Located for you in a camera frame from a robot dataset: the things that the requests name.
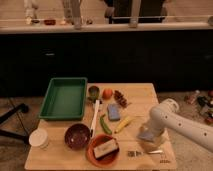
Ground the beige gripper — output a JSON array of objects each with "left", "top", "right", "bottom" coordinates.
[{"left": 137, "top": 125, "right": 165, "bottom": 152}]

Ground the light blue towel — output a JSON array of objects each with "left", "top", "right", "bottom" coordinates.
[{"left": 138, "top": 130, "right": 154, "bottom": 141}]

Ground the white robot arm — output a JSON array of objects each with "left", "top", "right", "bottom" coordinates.
[{"left": 138, "top": 98, "right": 213, "bottom": 153}]

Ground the silver fork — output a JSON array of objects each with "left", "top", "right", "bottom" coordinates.
[{"left": 127, "top": 149, "right": 164, "bottom": 158}]

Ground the beige sponge block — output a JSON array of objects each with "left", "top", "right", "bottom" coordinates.
[{"left": 93, "top": 139, "right": 118, "bottom": 159}]

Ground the blue sponge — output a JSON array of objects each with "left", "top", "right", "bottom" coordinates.
[{"left": 107, "top": 104, "right": 120, "bottom": 121}]

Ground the orange plate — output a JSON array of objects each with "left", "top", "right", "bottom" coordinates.
[{"left": 86, "top": 134, "right": 120, "bottom": 168}]

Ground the brown pine cone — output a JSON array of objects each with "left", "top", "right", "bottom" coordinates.
[{"left": 114, "top": 90, "right": 127, "bottom": 108}]

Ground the green pepper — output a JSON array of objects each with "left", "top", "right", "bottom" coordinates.
[{"left": 100, "top": 115, "right": 112, "bottom": 135}]

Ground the orange tomato toy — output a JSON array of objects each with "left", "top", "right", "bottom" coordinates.
[{"left": 102, "top": 88, "right": 113, "bottom": 99}]

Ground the purple bowl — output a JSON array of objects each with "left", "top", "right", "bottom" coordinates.
[{"left": 64, "top": 123, "right": 90, "bottom": 150}]

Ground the green plastic tray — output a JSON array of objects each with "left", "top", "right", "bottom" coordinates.
[{"left": 39, "top": 77, "right": 87, "bottom": 121}]

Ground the white paper cup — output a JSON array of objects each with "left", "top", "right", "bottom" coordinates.
[{"left": 29, "top": 128, "right": 49, "bottom": 149}]

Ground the black chair base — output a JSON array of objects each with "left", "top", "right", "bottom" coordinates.
[{"left": 0, "top": 103, "right": 29, "bottom": 144}]

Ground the red bowl on counter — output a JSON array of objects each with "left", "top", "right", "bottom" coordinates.
[{"left": 44, "top": 19, "right": 56, "bottom": 25}]

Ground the white handled knife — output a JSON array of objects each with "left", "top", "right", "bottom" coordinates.
[{"left": 90, "top": 100, "right": 100, "bottom": 138}]

